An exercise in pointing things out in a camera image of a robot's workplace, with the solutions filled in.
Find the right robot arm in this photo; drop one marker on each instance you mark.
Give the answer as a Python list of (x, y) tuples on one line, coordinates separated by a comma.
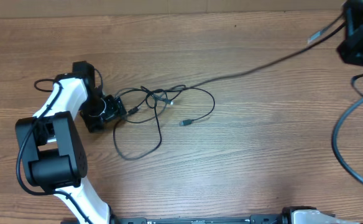
[(351, 48)]

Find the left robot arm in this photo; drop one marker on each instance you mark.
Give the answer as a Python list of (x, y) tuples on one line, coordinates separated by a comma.
[(51, 158)]

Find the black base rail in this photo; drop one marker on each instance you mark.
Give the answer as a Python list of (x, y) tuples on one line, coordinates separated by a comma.
[(289, 215)]

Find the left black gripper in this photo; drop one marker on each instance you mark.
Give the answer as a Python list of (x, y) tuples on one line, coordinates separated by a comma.
[(116, 107)]

